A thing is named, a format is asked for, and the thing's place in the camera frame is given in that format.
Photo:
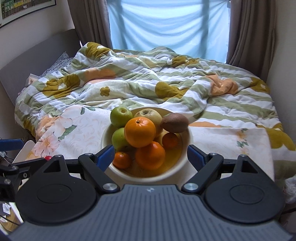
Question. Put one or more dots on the small green apple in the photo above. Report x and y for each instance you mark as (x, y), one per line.
(119, 116)

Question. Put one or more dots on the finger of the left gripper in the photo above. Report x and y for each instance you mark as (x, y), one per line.
(19, 164)

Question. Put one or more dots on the framed houses picture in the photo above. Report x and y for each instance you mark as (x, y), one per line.
(14, 9)

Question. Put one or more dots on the grey headboard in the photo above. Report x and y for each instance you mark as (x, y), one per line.
(36, 60)

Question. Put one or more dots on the left brown curtain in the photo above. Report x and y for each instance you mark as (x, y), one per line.
(91, 21)

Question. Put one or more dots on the tiny mandarin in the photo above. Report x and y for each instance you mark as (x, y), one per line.
(122, 160)

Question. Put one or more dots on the brown kiwi with sticker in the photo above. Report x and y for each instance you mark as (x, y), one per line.
(175, 123)

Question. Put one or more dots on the brown curtain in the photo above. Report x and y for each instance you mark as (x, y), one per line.
(252, 36)
(91, 21)

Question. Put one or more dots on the small mandarin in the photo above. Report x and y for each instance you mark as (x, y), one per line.
(170, 140)

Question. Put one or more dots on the right brown curtain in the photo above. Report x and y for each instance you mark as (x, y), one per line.
(252, 36)

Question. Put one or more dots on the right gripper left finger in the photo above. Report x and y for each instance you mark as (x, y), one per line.
(94, 166)

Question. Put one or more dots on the light blue window sheet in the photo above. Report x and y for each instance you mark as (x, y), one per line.
(198, 28)

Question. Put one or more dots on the white plastic bag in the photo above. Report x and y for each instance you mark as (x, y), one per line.
(290, 190)

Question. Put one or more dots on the small white box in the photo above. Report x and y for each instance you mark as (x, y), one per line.
(31, 79)

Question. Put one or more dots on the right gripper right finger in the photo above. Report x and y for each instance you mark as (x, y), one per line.
(207, 166)

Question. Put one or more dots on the striped floral duvet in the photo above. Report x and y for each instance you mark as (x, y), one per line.
(208, 93)

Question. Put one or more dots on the cream oval bowl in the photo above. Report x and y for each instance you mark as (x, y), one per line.
(176, 158)

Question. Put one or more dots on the yellow pear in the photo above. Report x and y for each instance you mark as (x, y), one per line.
(152, 115)

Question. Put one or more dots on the large orange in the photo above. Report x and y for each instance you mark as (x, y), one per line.
(150, 157)

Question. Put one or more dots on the patterned grey pillow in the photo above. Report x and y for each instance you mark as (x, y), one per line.
(61, 62)

